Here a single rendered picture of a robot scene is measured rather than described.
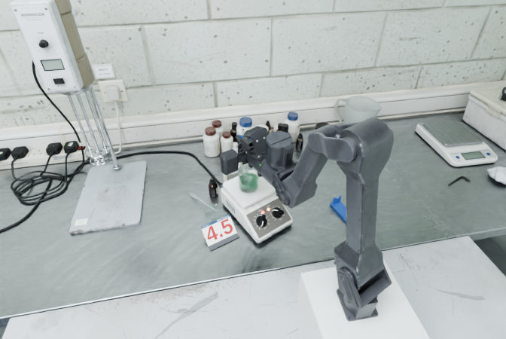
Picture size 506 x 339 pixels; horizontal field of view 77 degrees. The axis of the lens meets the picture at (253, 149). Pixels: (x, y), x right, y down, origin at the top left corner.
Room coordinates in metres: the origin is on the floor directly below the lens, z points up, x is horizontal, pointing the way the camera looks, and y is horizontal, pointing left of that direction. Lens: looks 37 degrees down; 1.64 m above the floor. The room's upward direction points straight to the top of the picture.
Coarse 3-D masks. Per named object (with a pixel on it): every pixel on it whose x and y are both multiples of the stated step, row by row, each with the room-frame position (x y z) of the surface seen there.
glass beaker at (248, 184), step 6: (240, 168) 0.70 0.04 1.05; (246, 168) 0.71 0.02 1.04; (252, 168) 0.71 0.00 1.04; (240, 174) 0.67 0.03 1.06; (246, 174) 0.66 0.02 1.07; (252, 174) 0.66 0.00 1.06; (240, 180) 0.67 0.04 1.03; (246, 180) 0.66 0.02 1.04; (252, 180) 0.66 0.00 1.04; (258, 180) 0.68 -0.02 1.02; (240, 186) 0.67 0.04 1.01; (246, 186) 0.66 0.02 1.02; (252, 186) 0.66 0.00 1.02; (258, 186) 0.68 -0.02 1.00; (246, 192) 0.66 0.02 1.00; (252, 192) 0.66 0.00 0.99
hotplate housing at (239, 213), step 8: (224, 192) 0.69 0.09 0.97; (224, 200) 0.68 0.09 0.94; (232, 200) 0.65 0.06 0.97; (264, 200) 0.65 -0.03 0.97; (272, 200) 0.65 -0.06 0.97; (232, 208) 0.65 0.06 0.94; (240, 208) 0.62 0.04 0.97; (248, 208) 0.62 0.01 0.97; (256, 208) 0.62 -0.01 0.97; (240, 216) 0.61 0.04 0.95; (248, 224) 0.58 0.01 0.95; (288, 224) 0.61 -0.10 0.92; (248, 232) 0.58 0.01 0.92; (272, 232) 0.57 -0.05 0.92; (256, 240) 0.55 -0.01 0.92; (264, 240) 0.56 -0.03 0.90
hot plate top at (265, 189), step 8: (224, 184) 0.70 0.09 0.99; (232, 184) 0.70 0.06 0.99; (264, 184) 0.70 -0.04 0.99; (232, 192) 0.67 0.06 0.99; (240, 192) 0.67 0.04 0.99; (256, 192) 0.67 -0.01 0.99; (264, 192) 0.67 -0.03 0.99; (272, 192) 0.67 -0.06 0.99; (240, 200) 0.63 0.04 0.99; (248, 200) 0.63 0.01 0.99; (256, 200) 0.63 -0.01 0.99
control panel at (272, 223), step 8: (264, 208) 0.63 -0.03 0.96; (272, 208) 0.63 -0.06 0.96; (280, 208) 0.64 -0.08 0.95; (248, 216) 0.60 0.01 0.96; (256, 216) 0.60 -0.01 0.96; (272, 216) 0.61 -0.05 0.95; (288, 216) 0.62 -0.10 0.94; (256, 224) 0.58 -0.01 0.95; (272, 224) 0.59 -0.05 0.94; (280, 224) 0.59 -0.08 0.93; (256, 232) 0.56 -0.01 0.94; (264, 232) 0.57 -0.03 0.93
